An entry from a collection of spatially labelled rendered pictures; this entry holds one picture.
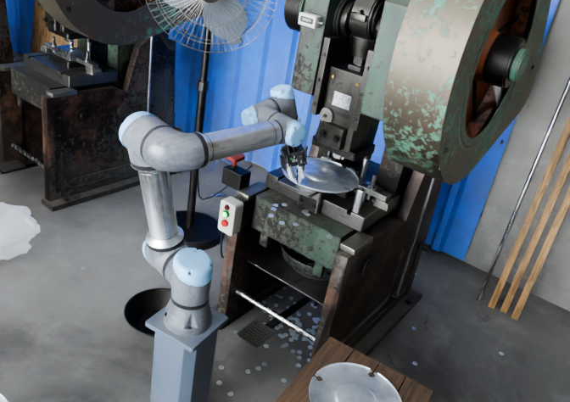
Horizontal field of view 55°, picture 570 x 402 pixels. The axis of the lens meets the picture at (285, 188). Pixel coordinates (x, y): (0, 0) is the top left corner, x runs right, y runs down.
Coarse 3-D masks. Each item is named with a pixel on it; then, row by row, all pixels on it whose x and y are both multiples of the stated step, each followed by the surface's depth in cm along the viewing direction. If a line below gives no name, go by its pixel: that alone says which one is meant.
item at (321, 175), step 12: (312, 168) 207; (324, 168) 209; (336, 168) 212; (348, 168) 213; (312, 180) 199; (324, 180) 199; (336, 180) 202; (348, 180) 204; (324, 192) 191; (336, 192) 192
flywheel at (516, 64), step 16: (512, 0) 177; (528, 0) 181; (512, 16) 185; (528, 16) 185; (496, 32) 165; (512, 32) 190; (496, 48) 161; (512, 48) 159; (480, 64) 164; (496, 64) 161; (512, 64) 161; (480, 80) 170; (496, 80) 164; (512, 80) 165; (480, 96) 191; (496, 96) 188; (480, 112) 194; (480, 128) 191
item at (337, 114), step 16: (352, 64) 194; (336, 80) 194; (352, 80) 190; (336, 96) 196; (352, 96) 192; (320, 112) 200; (336, 112) 198; (352, 112) 194; (320, 128) 204; (336, 128) 196; (368, 128) 205; (336, 144) 198; (352, 144) 199
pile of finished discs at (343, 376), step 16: (336, 368) 176; (352, 368) 177; (368, 368) 178; (320, 384) 169; (336, 384) 170; (352, 384) 170; (368, 384) 172; (384, 384) 173; (320, 400) 163; (336, 400) 164; (352, 400) 164; (368, 400) 166; (384, 400) 167; (400, 400) 168
